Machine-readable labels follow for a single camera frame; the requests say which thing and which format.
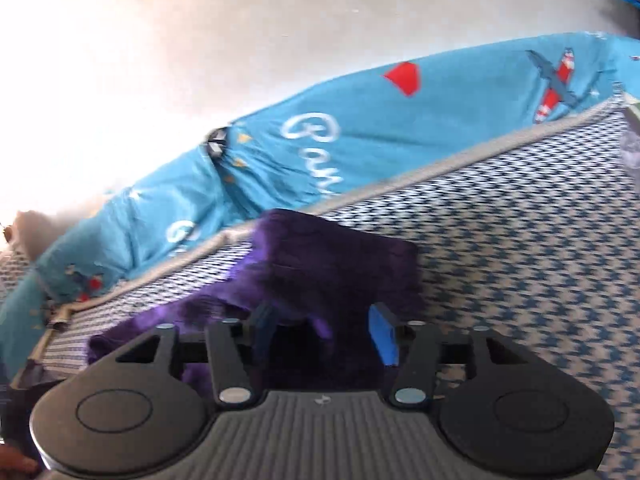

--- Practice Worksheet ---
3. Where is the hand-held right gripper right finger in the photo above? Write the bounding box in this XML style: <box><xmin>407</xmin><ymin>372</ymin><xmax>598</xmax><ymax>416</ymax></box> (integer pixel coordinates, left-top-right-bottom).
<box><xmin>368</xmin><ymin>303</ymin><xmax>531</xmax><ymax>408</ymax></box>

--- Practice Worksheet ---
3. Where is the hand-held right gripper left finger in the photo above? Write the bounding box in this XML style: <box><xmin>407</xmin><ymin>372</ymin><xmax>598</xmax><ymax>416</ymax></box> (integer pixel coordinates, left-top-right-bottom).
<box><xmin>116</xmin><ymin>304</ymin><xmax>278</xmax><ymax>407</ymax></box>

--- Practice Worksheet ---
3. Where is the purple floral sweater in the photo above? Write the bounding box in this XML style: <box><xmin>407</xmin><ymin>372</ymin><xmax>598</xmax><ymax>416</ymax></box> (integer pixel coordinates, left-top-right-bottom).
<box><xmin>87</xmin><ymin>209</ymin><xmax>426</xmax><ymax>396</ymax></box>

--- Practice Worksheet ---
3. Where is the houndstooth mattress cover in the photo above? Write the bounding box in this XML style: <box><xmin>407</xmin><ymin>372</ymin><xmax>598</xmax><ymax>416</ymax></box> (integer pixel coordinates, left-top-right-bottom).
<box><xmin>0</xmin><ymin>95</ymin><xmax>640</xmax><ymax>480</ymax></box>

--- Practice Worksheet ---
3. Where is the blue airplane print bed sheet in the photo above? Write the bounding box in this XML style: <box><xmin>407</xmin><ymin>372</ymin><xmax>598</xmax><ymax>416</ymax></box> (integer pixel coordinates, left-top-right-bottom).
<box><xmin>0</xmin><ymin>30</ymin><xmax>640</xmax><ymax>376</ymax></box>

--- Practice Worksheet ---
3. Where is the black garment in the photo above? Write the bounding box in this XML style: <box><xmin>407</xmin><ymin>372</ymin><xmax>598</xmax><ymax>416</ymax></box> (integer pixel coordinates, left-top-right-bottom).
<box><xmin>0</xmin><ymin>360</ymin><xmax>76</xmax><ymax>461</ymax></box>

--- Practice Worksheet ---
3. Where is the grey patterned cloth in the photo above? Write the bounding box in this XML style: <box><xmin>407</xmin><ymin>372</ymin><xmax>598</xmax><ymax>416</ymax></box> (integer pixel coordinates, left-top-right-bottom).
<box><xmin>620</xmin><ymin>130</ymin><xmax>640</xmax><ymax>176</ymax></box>

